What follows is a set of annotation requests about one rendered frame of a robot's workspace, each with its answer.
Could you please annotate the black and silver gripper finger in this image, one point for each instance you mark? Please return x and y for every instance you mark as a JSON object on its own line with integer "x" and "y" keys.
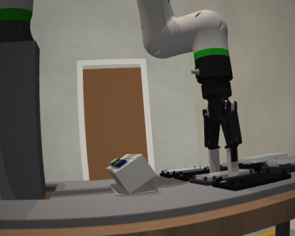
{"x": 212, "y": 129}
{"x": 231, "y": 123}

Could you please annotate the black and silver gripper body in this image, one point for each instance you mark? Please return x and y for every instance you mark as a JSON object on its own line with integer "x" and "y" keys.
{"x": 216, "y": 92}

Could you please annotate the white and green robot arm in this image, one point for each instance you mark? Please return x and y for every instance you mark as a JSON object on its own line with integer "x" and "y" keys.
{"x": 205, "y": 33}

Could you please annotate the grey control panel with coloured keys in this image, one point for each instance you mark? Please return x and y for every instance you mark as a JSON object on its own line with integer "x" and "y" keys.
{"x": 133, "y": 172}

